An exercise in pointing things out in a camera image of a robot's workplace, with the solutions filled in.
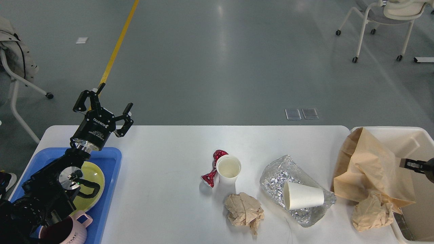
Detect silver foil bag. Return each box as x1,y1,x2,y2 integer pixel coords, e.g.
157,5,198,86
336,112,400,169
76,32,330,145
259,155,337,228

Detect white chair left background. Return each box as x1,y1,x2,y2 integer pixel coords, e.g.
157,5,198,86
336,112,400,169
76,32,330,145
1,48,54,144

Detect white plastic bin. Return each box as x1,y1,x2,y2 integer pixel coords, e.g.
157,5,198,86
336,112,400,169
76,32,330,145
364,126,434,244

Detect white shoe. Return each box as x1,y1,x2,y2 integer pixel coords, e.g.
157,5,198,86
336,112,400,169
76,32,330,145
0,170,17,199

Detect red crumpled foil wrapper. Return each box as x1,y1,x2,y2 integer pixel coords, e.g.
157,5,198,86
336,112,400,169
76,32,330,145
200,149,228,188

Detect pink mug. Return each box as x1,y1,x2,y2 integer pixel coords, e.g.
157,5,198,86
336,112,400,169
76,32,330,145
39,210,93,244

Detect yellow plastic plate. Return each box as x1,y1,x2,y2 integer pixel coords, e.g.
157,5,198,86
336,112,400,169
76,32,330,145
73,162,105,214

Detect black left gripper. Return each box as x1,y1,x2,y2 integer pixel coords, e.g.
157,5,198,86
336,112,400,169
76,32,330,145
71,83,134,151

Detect upright white paper cup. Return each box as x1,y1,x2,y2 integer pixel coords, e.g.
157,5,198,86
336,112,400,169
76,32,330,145
216,155,241,185

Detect lying white paper cup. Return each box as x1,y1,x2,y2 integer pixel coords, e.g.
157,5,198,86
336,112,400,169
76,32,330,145
283,181,324,210

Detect beige jacket on chair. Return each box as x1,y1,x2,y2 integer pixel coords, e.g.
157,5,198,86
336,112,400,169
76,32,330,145
0,17,39,83

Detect crumpled brown paper ball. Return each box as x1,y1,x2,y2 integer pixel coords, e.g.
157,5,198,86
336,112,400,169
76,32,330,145
224,192,264,236

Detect brown paper bag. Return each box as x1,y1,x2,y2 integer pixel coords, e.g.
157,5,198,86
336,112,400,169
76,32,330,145
331,127,416,213

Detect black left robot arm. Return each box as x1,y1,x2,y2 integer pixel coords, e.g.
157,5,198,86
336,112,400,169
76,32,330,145
1,83,134,244

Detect white chair right background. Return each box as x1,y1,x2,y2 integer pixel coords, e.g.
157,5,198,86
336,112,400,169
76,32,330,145
335,0,433,63

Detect white chair background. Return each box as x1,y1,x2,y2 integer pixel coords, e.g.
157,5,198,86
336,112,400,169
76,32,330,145
335,0,433,63
1,48,54,144

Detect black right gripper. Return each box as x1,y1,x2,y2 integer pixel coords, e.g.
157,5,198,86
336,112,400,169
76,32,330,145
399,158,434,183

